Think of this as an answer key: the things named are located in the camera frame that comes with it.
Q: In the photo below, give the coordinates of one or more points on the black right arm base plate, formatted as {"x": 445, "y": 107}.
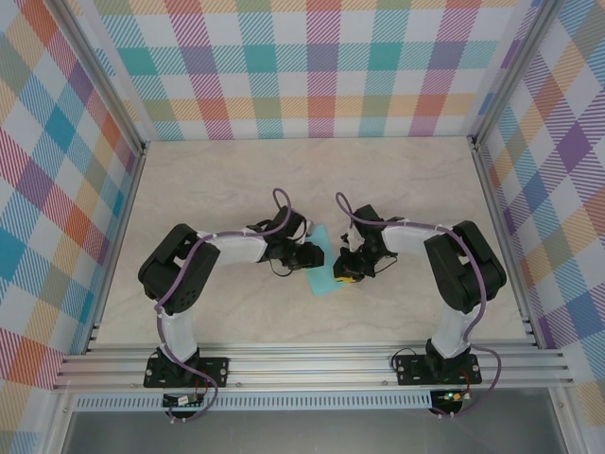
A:
{"x": 411, "y": 371}

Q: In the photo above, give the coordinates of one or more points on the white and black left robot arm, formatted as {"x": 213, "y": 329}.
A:
{"x": 179, "y": 269}

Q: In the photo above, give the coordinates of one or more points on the aluminium side rail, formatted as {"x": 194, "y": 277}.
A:
{"x": 504, "y": 236}
{"x": 119, "y": 236}

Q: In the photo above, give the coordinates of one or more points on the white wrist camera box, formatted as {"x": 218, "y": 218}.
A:
{"x": 354, "y": 241}
{"x": 310, "y": 228}

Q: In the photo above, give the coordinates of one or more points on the long aluminium rail beam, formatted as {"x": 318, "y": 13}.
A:
{"x": 307, "y": 366}

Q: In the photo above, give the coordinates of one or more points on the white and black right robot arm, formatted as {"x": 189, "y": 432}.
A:
{"x": 468, "y": 269}

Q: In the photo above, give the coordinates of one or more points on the small black circuit board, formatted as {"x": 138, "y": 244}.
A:
{"x": 182, "y": 401}

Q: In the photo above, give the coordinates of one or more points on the aluminium corner post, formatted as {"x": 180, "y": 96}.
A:
{"x": 510, "y": 71}
{"x": 108, "y": 80}

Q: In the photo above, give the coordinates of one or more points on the light blue paper sheet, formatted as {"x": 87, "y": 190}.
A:
{"x": 326, "y": 284}

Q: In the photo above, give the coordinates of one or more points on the small circuit board with LED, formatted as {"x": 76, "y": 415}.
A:
{"x": 449, "y": 396}

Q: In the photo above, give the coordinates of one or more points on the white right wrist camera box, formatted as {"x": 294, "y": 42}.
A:
{"x": 354, "y": 241}

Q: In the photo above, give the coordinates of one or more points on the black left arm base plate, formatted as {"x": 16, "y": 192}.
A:
{"x": 215, "y": 371}

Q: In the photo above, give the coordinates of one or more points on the grey metal panel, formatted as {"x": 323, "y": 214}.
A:
{"x": 302, "y": 432}

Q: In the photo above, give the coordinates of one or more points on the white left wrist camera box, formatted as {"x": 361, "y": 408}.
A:
{"x": 310, "y": 228}

